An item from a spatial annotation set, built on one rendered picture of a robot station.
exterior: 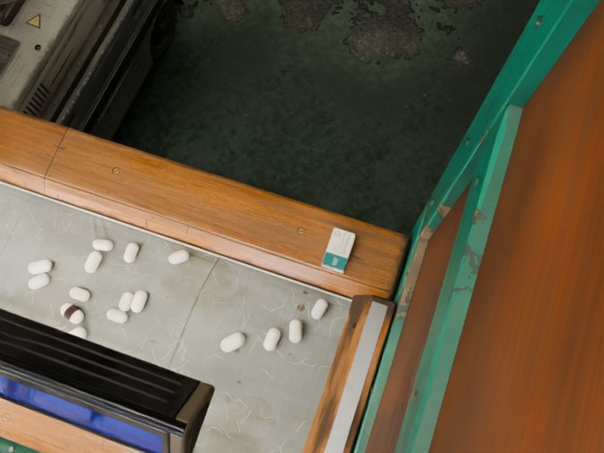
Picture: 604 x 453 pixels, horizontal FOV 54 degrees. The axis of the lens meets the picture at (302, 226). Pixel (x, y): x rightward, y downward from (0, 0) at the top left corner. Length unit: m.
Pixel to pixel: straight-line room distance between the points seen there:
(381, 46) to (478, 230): 1.57
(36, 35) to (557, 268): 1.41
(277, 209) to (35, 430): 0.48
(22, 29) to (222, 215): 0.80
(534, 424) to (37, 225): 0.92
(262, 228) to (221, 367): 0.22
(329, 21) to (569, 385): 1.84
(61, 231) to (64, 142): 0.15
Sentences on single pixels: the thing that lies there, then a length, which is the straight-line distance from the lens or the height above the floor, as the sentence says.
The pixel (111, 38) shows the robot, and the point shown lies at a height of 0.34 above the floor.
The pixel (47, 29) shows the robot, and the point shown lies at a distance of 1.55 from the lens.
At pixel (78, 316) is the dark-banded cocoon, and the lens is 0.98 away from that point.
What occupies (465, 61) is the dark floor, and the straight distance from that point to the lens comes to 1.96.
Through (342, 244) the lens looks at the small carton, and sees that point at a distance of 0.90.
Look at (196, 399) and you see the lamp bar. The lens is 0.59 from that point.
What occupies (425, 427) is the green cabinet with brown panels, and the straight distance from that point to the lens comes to 0.39.
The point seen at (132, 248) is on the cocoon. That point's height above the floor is 0.76.
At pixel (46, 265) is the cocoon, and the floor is 0.76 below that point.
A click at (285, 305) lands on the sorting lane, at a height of 0.74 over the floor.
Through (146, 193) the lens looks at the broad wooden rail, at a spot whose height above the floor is 0.76.
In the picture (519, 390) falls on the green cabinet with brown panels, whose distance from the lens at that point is 0.26.
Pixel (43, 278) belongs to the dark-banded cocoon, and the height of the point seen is 0.76.
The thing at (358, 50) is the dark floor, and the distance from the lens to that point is 1.94.
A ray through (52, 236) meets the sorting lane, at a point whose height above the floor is 0.74.
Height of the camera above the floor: 1.66
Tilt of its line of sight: 75 degrees down
